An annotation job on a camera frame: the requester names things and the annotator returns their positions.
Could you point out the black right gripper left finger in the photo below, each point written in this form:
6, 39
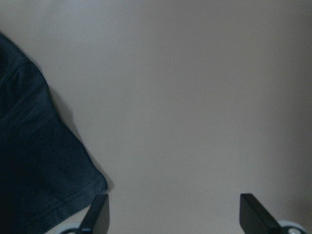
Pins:
89, 222

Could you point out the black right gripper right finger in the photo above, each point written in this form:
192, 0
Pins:
255, 219

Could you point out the black t-shirt with logo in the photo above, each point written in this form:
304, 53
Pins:
46, 174

